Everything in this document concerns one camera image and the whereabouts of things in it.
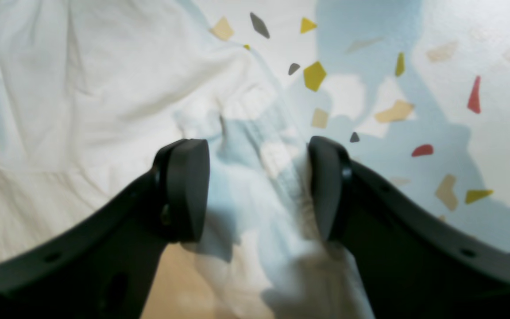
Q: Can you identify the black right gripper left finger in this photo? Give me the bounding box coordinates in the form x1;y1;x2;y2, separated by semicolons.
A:
0;139;210;319

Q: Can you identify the terrazzo pattern tablecloth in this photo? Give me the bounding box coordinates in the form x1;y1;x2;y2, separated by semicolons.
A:
181;0;510;250

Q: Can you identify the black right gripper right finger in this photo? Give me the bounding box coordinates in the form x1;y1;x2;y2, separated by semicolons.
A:
308;136;510;319

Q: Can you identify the white T-shirt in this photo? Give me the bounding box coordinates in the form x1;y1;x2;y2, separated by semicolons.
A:
0;0;374;319

